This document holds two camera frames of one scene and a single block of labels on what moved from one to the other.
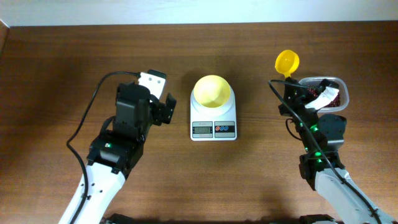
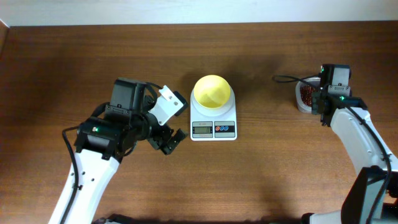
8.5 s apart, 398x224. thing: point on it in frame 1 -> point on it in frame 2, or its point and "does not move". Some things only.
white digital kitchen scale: (218, 124) does not move
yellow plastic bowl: (212, 91) does not move
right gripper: (296, 101) -> (314, 94)
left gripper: (163, 112) -> (165, 132)
